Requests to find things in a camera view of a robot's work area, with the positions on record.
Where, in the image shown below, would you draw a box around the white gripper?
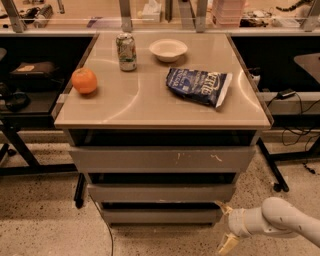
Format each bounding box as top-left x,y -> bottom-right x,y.
215,200 -> 266,256

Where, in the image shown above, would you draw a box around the grey bottom drawer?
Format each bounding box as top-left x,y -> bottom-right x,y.
101,209 -> 222,224

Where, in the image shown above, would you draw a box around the grey drawer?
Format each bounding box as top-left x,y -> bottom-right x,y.
88,184 -> 235,203
70,146 -> 255,173
101,209 -> 222,224

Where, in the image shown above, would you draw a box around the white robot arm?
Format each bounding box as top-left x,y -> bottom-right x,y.
215,197 -> 320,256

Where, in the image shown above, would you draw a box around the grey drawer cabinet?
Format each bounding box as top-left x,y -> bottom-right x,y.
55,31 -> 271,214

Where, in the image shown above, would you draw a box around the grey middle drawer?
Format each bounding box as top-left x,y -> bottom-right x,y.
88,184 -> 235,203

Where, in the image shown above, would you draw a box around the grey top drawer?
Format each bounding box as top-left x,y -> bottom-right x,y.
70,146 -> 255,173

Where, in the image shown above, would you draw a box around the black table leg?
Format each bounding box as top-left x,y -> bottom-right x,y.
257,138 -> 289,192

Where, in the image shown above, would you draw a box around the blue chip bag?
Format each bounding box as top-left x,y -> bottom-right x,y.
166,68 -> 233,108

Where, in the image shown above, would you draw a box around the black power adapter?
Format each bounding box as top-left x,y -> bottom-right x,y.
276,89 -> 296,100

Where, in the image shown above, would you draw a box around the white bowl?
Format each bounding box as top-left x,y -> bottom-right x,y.
149,39 -> 188,63

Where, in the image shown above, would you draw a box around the orange fruit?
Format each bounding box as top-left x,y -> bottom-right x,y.
71,68 -> 97,94

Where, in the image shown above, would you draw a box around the green white soda can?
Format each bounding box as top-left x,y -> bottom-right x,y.
116,33 -> 137,71

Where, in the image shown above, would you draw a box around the pink plastic container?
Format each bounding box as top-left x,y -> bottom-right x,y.
211,0 -> 246,28

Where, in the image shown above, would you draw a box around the tissue box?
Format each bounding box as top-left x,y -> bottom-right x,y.
142,0 -> 162,22

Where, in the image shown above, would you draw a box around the black headphones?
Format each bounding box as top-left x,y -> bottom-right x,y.
5,92 -> 30,112

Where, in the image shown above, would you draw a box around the black bag on shelf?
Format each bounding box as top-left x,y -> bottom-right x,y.
9,61 -> 56,87

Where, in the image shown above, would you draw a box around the black floor cable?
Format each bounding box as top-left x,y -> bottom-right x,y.
89,196 -> 115,256

